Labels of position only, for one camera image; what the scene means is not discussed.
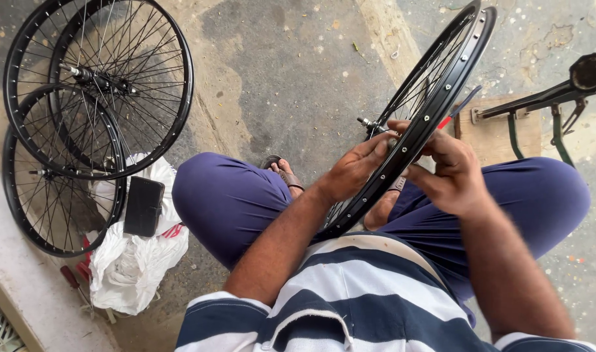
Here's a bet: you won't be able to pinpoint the brown sandal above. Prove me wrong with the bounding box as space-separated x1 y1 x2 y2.
363 175 408 232
260 154 306 199

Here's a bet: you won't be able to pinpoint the purple trousers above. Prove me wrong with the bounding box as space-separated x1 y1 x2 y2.
172 152 591 329

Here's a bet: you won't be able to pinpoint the red handled screwdriver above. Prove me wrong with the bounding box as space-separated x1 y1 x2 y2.
60 265 96 319

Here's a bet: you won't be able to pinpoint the green black metal stand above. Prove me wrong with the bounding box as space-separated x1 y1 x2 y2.
471 52 596 169

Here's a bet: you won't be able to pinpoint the person's left hand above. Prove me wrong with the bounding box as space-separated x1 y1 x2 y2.
320 120 412 204

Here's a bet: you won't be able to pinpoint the person's right hand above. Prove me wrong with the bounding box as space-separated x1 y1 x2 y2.
403 128 494 219

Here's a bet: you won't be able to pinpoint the black spoked bicycle wheel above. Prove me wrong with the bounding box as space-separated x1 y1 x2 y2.
2 84 128 259
3 0 128 180
49 0 195 181
318 0 498 241

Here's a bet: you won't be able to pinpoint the navy white striped shirt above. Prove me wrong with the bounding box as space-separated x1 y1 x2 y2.
175 232 596 352

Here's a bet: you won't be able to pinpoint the white plastic bag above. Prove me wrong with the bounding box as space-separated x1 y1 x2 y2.
86 153 190 316

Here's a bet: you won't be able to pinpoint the black phone wallet case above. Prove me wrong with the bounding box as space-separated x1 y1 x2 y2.
123 176 166 239

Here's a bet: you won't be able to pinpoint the red plastic item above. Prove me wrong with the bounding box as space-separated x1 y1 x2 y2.
75 236 94 283

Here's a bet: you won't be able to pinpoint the red blue handled tool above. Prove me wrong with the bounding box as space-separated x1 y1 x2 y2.
437 85 483 131

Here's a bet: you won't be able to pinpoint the wooden board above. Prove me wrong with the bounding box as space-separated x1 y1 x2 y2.
452 94 543 168

